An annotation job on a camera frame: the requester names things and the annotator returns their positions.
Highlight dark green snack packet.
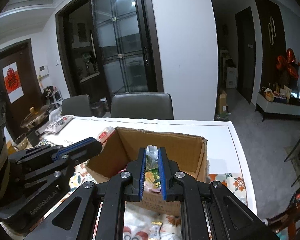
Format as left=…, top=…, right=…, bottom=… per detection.
left=145, top=168, right=161, bottom=188

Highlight dark long snack bar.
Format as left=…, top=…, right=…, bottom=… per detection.
left=96, top=127, right=116, bottom=145

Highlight clear green snack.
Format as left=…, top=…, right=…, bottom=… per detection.
left=145, top=145, right=159, bottom=171

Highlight brown cardboard box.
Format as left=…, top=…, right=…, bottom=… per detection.
left=85, top=126, right=209, bottom=217

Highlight white patterned tissue pack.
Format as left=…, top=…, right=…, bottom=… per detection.
left=45, top=115, right=74, bottom=134

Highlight glass bowl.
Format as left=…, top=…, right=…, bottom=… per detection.
left=13, top=133, right=31, bottom=151

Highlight grey dining chair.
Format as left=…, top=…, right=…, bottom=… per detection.
left=61, top=94, right=93, bottom=117
left=110, top=92, right=174, bottom=120

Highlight hot pot cooker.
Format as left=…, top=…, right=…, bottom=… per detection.
left=20, top=105, right=51, bottom=134

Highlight patterned tile table runner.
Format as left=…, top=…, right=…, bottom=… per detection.
left=39, top=167, right=248, bottom=240

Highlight small floor cardboard box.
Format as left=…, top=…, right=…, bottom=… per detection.
left=217, top=89, right=228, bottom=114

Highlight red white fu poster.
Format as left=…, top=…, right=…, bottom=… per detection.
left=2, top=62, right=24, bottom=103

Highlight sliding glass door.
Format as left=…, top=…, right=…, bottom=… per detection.
left=90, top=0, right=158, bottom=96

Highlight orange wooden chair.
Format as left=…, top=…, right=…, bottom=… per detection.
left=264, top=188, right=300, bottom=239

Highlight white low tv cabinet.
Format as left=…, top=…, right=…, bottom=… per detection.
left=255, top=93, right=300, bottom=121

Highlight red foil balloons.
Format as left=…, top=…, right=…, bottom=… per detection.
left=276, top=48, right=299, bottom=80

